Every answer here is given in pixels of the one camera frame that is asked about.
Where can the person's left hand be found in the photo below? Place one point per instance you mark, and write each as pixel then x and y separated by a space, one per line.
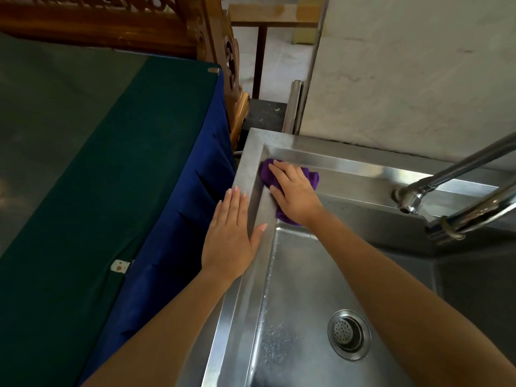
pixel 227 241

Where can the person's right hand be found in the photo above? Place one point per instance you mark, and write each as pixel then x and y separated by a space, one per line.
pixel 296 197

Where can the person's left thumb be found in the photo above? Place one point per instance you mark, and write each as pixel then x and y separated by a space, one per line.
pixel 258 237

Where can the person's right thumb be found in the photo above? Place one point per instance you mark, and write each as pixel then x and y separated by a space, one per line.
pixel 276 195

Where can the purple cleaning cloth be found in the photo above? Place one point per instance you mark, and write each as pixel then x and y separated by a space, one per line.
pixel 310 176

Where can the person's left forearm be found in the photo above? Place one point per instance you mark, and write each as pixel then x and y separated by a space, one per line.
pixel 169 326

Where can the person's right forearm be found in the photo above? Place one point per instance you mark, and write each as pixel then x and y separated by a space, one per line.
pixel 407 306

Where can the stainless steel sink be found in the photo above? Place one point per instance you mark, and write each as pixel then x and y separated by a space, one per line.
pixel 306 286

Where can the blue cloth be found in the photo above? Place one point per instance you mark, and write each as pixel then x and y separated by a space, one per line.
pixel 177 233

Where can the metal pole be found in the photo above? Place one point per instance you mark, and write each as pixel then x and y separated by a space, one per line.
pixel 292 106

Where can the round metal sink drain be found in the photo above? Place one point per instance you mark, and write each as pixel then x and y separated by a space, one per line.
pixel 349 334

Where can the white label tag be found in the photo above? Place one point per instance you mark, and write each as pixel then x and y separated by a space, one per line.
pixel 120 266

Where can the wooden table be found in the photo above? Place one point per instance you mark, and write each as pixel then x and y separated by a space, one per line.
pixel 270 24

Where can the chrome faucet spout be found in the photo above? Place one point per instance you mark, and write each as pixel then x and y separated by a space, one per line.
pixel 447 177

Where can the green cloth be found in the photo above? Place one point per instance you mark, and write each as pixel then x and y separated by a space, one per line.
pixel 80 177

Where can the chrome faucet pipe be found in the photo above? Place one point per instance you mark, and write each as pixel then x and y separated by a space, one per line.
pixel 471 217

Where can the carved wooden furniture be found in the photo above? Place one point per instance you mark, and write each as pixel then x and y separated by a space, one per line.
pixel 141 24

